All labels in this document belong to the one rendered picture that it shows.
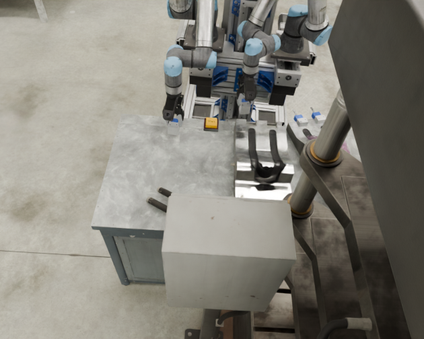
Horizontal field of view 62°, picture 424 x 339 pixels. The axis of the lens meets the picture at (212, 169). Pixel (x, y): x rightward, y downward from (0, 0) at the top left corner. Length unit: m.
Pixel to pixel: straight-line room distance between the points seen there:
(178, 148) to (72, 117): 1.60
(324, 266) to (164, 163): 1.01
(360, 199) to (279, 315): 0.76
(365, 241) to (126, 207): 1.12
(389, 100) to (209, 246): 0.49
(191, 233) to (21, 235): 1.98
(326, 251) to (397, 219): 0.62
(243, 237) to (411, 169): 0.47
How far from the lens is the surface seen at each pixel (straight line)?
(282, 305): 1.52
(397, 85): 0.50
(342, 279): 1.06
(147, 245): 1.81
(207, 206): 0.86
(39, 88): 3.66
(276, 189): 1.68
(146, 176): 1.75
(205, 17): 1.64
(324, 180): 0.88
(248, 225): 0.85
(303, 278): 1.30
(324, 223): 1.12
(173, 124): 1.75
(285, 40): 2.15
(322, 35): 1.99
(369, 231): 0.84
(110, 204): 1.69
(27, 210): 2.79
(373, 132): 0.54
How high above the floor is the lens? 2.20
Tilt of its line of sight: 52 degrees down
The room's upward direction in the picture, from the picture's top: 6 degrees clockwise
